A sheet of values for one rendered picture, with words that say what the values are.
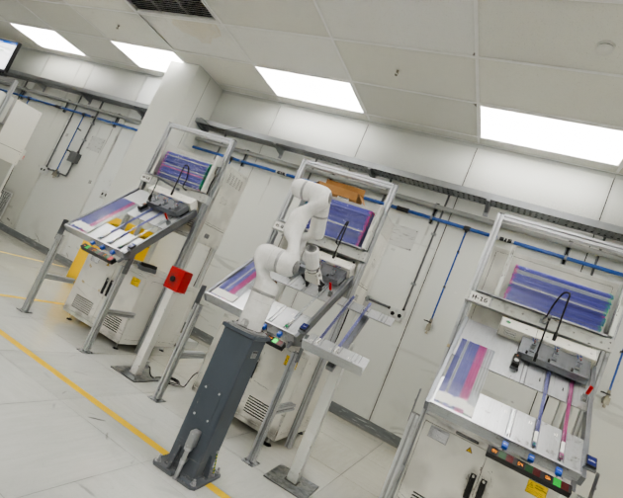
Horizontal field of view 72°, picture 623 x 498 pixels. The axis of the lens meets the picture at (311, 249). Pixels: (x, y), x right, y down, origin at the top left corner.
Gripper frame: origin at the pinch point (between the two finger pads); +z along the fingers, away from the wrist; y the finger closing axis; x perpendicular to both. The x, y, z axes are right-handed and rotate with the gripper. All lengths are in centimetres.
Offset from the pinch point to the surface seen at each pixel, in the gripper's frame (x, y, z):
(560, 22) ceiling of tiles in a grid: -158, -77, -119
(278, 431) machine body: 63, -10, 65
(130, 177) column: -108, 332, 77
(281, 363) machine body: 33, 6, 43
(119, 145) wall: -174, 440, 92
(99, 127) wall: -186, 495, 83
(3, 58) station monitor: -97, 479, -45
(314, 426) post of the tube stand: 61, -37, 34
